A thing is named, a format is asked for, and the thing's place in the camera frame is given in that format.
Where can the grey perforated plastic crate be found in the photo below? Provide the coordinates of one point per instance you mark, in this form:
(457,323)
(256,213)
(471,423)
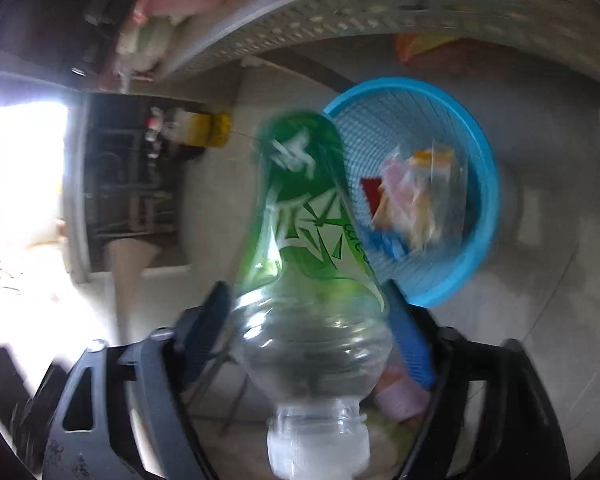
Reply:
(380,5)

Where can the red packet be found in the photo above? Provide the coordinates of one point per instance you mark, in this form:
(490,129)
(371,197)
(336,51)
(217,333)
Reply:
(372,197)

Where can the yellow oil bottle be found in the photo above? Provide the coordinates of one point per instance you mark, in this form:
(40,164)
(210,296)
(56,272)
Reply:
(205,129)

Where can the blue plastic basket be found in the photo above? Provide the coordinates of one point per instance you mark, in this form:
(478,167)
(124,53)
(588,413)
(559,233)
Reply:
(475,200)

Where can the pink wrapper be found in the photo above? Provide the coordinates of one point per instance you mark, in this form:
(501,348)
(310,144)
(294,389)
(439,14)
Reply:
(397,185)

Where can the green label plastic bottle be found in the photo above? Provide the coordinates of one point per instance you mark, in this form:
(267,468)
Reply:
(305,260)

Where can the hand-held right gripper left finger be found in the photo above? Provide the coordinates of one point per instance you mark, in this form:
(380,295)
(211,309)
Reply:
(202,340)

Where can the orange and white carton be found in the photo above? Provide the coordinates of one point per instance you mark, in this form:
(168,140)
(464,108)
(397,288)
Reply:
(432,157)

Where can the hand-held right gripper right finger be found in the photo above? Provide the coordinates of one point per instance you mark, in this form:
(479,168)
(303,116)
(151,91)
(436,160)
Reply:
(412,347)

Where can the blue packet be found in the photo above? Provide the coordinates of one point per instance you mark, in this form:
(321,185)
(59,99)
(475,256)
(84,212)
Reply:
(390,242)

